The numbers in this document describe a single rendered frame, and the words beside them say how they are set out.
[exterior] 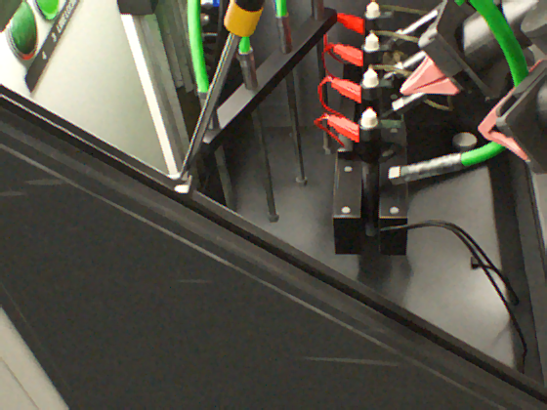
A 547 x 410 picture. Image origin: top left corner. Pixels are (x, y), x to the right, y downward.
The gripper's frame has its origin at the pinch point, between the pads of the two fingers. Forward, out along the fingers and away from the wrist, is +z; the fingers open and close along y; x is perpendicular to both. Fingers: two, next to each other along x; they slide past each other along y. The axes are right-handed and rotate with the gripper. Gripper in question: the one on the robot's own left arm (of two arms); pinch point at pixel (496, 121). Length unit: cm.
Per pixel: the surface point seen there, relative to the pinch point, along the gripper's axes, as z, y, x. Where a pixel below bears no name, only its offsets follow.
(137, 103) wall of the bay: 28.1, 19.7, -24.9
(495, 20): -8.0, -1.0, -9.4
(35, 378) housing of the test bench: 17, 49, -11
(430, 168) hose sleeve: 7.7, 5.0, 1.1
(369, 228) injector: 32.9, 6.4, 9.7
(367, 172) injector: 25.5, 3.9, 1.5
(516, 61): -7.1, -0.8, -5.2
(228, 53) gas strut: -17.2, 22.1, -22.7
